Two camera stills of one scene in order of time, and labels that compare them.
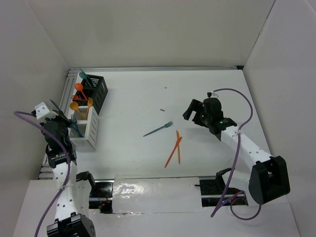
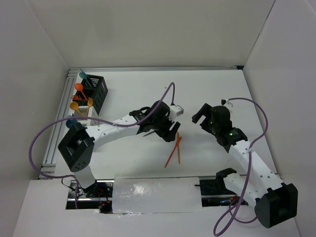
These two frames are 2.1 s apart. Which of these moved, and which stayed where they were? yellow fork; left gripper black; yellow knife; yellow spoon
Moved: left gripper black
Stayed: yellow fork; yellow knife; yellow spoon
